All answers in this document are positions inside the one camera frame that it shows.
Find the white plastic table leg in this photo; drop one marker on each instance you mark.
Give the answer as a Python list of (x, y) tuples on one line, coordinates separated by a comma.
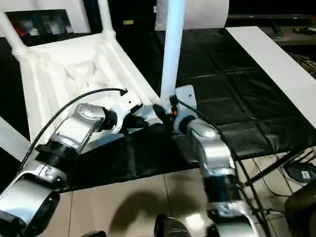
[(106, 19), (12, 140), (172, 49), (12, 37)]

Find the white plastic table top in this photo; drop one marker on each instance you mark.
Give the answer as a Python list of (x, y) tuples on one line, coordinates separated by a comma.
[(74, 64)]

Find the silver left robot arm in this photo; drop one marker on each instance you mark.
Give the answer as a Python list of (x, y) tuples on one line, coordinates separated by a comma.
[(74, 133)]

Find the black work mat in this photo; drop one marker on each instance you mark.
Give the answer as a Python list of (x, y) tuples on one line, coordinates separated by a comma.
[(234, 86)]

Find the small tan label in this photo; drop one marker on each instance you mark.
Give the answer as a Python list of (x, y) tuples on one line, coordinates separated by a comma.
[(128, 22)]

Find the black sofa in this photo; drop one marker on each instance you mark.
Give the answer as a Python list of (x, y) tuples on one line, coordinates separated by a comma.
[(133, 12)]

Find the grey cushion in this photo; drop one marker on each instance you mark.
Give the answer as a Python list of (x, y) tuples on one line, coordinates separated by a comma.
[(207, 14)]

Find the black robot right foot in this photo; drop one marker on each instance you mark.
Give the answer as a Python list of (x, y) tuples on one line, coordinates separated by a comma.
[(171, 227)]

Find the black robot foot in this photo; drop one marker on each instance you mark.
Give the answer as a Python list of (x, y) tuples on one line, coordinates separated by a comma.
[(95, 234), (171, 227)]

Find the white flat board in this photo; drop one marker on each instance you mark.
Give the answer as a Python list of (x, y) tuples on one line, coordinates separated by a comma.
[(271, 64)]

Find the small white jar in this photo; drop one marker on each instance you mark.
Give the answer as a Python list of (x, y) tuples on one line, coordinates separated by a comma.
[(69, 29)]

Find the black floor stand foot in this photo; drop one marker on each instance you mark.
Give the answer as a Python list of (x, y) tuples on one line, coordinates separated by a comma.
[(274, 168)]

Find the black robot left foot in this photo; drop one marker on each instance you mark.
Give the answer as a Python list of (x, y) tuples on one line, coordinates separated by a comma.
[(95, 234)]

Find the black television with red logo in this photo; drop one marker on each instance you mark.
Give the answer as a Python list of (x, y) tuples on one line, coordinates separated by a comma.
[(271, 16)]

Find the white sideboard cabinet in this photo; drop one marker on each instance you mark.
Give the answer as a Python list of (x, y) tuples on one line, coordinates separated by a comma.
[(49, 7)]

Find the black wifi router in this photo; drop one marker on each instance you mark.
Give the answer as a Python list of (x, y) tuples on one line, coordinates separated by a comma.
[(302, 174)]

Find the dark low tv bench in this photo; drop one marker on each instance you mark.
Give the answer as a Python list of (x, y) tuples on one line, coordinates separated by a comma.
[(296, 39)]

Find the red packet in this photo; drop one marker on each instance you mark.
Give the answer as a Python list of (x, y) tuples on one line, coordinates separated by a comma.
[(19, 29)]

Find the black remote control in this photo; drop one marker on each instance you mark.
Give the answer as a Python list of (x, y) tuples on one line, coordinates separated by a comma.
[(303, 29)]

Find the dark brown textured stool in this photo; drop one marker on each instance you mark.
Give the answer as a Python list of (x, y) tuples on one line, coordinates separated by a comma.
[(301, 212)]

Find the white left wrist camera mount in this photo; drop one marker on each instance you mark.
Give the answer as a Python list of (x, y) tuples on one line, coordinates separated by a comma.
[(126, 106)]

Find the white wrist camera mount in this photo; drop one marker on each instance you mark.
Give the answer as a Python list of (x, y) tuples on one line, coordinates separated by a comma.
[(186, 98), (126, 106)]

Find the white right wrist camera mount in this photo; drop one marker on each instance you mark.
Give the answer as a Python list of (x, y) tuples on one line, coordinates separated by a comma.
[(186, 98)]

